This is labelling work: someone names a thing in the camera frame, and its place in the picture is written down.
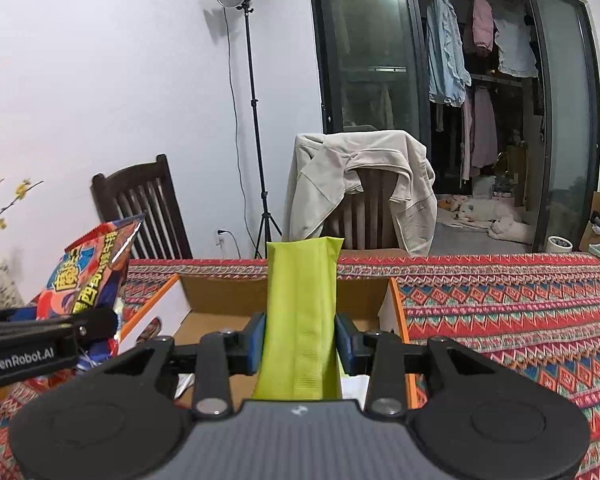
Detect orange-edged cardboard box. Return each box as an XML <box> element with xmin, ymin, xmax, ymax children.
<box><xmin>120</xmin><ymin>272</ymin><xmax>419</xmax><ymax>411</ymax></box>

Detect green snack packet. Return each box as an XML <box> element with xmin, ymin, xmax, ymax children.
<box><xmin>253</xmin><ymin>236</ymin><xmax>345</xmax><ymax>401</ymax></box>

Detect white dog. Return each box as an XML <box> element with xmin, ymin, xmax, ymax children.
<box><xmin>452</xmin><ymin>198</ymin><xmax>532</xmax><ymax>242</ymax></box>

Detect black power cable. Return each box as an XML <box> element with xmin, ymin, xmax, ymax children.
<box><xmin>219</xmin><ymin>7</ymin><xmax>242</xmax><ymax>257</ymax></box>

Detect white paper packet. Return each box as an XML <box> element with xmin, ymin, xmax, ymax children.
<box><xmin>339</xmin><ymin>374</ymin><xmax>370</xmax><ymax>407</ymax></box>

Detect lilac hanging coat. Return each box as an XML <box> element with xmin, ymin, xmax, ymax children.
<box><xmin>460</xmin><ymin>85</ymin><xmax>500</xmax><ymax>182</ymax></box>

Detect beige jacket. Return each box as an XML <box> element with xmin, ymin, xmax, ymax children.
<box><xmin>282</xmin><ymin>130</ymin><xmax>439</xmax><ymax>257</ymax></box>

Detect red and blue snack bag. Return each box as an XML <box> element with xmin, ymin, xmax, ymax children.
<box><xmin>34</xmin><ymin>212</ymin><xmax>147</xmax><ymax>376</ymax></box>

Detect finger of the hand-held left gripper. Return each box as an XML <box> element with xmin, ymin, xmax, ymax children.
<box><xmin>72</xmin><ymin>308</ymin><xmax>120</xmax><ymax>347</ymax></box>

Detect black framed glass sliding door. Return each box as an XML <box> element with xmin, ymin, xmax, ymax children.
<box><xmin>307</xmin><ymin>0</ymin><xmax>429</xmax><ymax>162</ymax></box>
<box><xmin>526</xmin><ymin>0</ymin><xmax>600</xmax><ymax>255</ymax></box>

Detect glass vase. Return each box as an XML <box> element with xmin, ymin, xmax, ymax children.
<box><xmin>0</xmin><ymin>252</ymin><xmax>24</xmax><ymax>309</ymax></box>

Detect pink hanging jacket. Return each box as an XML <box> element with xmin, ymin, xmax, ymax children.
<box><xmin>472</xmin><ymin>0</ymin><xmax>496</xmax><ymax>57</ymax></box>

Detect white hanging top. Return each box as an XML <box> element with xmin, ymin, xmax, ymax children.
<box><xmin>493</xmin><ymin>16</ymin><xmax>540</xmax><ymax>79</ymax></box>

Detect light blue hanging shirt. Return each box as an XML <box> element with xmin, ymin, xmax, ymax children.
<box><xmin>424</xmin><ymin>0</ymin><xmax>474</xmax><ymax>109</ymax></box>

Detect dark wooden chair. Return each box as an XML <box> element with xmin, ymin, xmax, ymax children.
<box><xmin>90</xmin><ymin>153</ymin><xmax>194</xmax><ymax>261</ymax></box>

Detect brown wooden chair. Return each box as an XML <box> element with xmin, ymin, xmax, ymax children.
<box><xmin>329</xmin><ymin>164</ymin><xmax>400</xmax><ymax>252</ymax></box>

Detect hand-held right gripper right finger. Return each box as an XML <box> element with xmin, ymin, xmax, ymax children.
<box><xmin>335</xmin><ymin>313</ymin><xmax>499</xmax><ymax>419</ymax></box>

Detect studio light on tripod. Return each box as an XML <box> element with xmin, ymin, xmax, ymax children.
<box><xmin>215</xmin><ymin>0</ymin><xmax>284</xmax><ymax>260</ymax></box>

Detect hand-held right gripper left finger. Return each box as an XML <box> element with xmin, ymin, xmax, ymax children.
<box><xmin>99</xmin><ymin>312</ymin><xmax>267</xmax><ymax>419</ymax></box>

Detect red patterned tablecloth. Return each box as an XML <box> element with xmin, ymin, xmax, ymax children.
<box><xmin>0</xmin><ymin>252</ymin><xmax>600</xmax><ymax>480</ymax></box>

